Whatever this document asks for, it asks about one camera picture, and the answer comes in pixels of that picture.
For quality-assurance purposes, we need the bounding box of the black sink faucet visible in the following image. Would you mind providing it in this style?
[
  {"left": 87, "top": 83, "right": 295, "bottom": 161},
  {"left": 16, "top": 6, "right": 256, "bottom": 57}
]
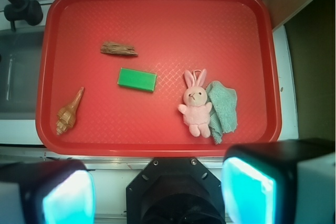
[{"left": 4, "top": 0, "right": 44, "bottom": 32}]

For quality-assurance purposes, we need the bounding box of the stainless steel sink basin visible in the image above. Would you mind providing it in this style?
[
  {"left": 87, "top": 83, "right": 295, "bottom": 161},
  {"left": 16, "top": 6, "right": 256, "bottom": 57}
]
[{"left": 1, "top": 26, "right": 45, "bottom": 120}]

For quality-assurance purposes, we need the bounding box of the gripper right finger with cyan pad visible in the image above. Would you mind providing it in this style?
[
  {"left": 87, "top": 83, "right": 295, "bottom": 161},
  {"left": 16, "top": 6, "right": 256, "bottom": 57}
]
[{"left": 221, "top": 138, "right": 335, "bottom": 223}]

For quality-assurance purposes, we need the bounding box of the brown piece of bark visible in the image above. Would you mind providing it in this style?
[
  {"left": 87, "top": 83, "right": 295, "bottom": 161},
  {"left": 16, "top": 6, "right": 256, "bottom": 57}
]
[{"left": 100, "top": 41, "right": 138, "bottom": 57}]

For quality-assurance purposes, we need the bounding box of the brown spiral sea shell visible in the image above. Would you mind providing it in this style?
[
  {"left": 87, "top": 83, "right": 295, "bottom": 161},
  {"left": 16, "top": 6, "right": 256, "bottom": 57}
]
[{"left": 56, "top": 87, "right": 85, "bottom": 135}]

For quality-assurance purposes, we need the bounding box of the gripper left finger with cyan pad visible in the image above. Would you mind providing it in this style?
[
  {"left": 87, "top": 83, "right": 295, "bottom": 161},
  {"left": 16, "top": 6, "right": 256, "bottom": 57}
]
[{"left": 1, "top": 160, "right": 96, "bottom": 223}]

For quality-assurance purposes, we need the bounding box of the pink plush bunny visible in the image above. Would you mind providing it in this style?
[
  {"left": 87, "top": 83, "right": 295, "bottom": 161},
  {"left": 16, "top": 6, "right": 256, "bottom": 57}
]
[{"left": 177, "top": 69, "right": 213, "bottom": 138}]

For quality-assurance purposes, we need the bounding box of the green rectangular block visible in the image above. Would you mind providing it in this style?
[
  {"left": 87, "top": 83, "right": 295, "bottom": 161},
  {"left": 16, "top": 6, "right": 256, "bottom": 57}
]
[{"left": 118, "top": 68, "right": 157, "bottom": 92}]

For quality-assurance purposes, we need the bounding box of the red plastic tray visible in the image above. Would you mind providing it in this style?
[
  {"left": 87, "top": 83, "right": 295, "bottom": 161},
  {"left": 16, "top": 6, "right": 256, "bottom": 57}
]
[{"left": 36, "top": 0, "right": 281, "bottom": 157}]

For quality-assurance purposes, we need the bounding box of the green knitted cloth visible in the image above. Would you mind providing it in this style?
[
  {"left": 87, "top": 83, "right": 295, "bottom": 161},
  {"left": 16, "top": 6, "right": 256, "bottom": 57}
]
[{"left": 206, "top": 81, "right": 238, "bottom": 145}]

